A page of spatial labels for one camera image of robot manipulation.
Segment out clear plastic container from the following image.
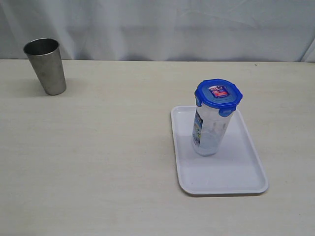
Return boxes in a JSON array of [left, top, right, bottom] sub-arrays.
[[191, 103, 234, 156]]

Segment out stainless steel cup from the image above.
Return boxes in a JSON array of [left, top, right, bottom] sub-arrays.
[[23, 38, 66, 95]]

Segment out blue container lid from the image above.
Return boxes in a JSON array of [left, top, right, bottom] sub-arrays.
[[194, 79, 243, 118]]

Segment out white backdrop curtain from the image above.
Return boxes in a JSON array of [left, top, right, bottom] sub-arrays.
[[0, 0, 315, 62]]

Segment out white plastic tray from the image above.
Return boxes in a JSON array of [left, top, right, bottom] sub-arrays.
[[171, 106, 269, 196]]

